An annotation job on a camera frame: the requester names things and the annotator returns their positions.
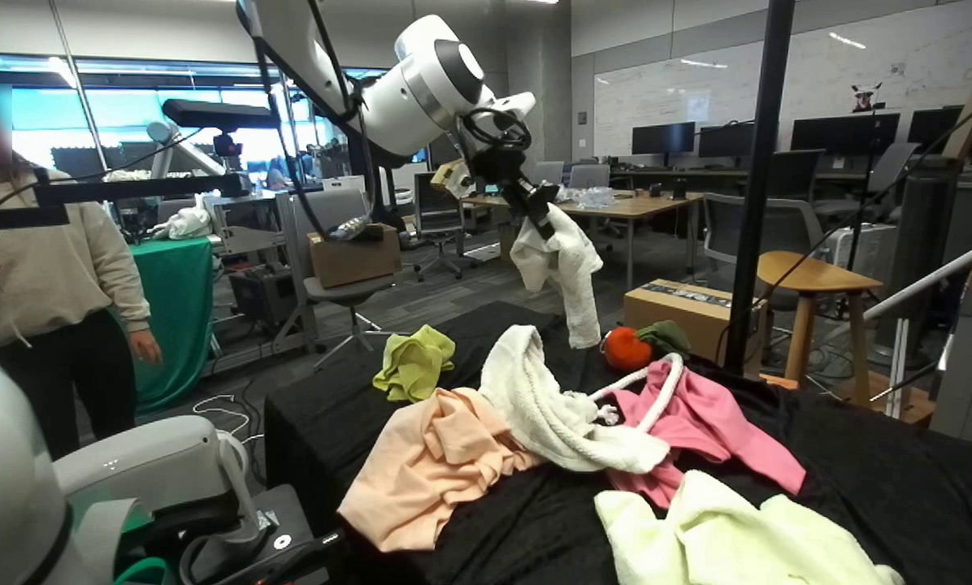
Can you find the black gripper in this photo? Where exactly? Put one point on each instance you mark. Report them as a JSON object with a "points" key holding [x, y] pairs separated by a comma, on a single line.
{"points": [[501, 163]]}

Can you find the small white towel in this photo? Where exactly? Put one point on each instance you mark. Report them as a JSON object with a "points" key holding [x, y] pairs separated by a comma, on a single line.
{"points": [[551, 416]]}

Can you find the pale green terry towel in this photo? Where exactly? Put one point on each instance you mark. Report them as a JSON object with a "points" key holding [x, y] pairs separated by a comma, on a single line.
{"points": [[723, 538]]}

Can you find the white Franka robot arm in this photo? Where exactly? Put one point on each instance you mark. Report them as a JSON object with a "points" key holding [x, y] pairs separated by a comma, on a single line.
{"points": [[431, 91]]}

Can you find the wooden office desk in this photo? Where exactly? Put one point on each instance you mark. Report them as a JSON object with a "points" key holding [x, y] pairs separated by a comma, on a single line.
{"points": [[616, 204]]}

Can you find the black computer monitor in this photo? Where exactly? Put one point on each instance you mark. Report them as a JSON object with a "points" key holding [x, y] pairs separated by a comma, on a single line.
{"points": [[723, 142], [664, 138], [936, 126], [846, 134]]}

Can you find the orange plush fruit green leaves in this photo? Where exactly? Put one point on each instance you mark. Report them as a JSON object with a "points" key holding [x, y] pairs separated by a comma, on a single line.
{"points": [[627, 348]]}

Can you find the plain cardboard box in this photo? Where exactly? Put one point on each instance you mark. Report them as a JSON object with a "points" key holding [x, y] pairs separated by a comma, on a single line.
{"points": [[356, 257]]}

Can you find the yellow cloth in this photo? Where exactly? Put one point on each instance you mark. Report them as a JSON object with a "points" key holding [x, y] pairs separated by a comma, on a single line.
{"points": [[414, 360]]}

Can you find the grey office chair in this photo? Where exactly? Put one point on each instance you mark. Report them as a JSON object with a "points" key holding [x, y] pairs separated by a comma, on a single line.
{"points": [[326, 213]]}

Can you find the black vertical pole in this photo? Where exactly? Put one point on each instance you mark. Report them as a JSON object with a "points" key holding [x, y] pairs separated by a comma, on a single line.
{"points": [[762, 182]]}

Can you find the peach cloth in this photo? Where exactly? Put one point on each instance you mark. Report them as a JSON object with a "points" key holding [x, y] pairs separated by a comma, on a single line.
{"points": [[431, 467]]}

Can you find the pink cloth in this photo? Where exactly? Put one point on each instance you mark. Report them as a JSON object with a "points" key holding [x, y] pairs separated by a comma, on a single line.
{"points": [[723, 424]]}

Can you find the wooden stool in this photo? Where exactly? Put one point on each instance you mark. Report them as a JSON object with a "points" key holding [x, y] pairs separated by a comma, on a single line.
{"points": [[822, 276]]}

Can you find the white crumpled bag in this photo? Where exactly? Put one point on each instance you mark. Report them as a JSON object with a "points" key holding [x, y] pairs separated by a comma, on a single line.
{"points": [[180, 223]]}

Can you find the green table cover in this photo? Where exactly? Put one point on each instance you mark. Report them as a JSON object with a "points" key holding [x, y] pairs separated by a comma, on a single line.
{"points": [[176, 313]]}

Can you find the black computer tower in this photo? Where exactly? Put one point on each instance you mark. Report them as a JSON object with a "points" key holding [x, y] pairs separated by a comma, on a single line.
{"points": [[928, 239]]}

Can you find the grey metal tripod pole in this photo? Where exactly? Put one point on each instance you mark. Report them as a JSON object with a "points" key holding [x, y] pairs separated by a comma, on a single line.
{"points": [[924, 283]]}

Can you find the black velvet tablecloth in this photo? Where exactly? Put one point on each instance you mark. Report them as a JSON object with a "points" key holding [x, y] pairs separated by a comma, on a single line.
{"points": [[918, 488]]}

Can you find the person in beige sweatshirt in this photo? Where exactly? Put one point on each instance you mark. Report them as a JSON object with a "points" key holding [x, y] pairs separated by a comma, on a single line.
{"points": [[40, 269]]}

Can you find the tan wrist camera box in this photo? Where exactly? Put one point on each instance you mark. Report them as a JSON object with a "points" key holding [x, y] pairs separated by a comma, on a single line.
{"points": [[452, 178]]}

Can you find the black stereo camera bar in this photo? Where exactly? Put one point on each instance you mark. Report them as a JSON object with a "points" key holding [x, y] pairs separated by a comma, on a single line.
{"points": [[219, 110]]}

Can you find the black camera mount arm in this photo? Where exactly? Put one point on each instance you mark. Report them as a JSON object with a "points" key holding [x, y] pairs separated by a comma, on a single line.
{"points": [[127, 191]]}

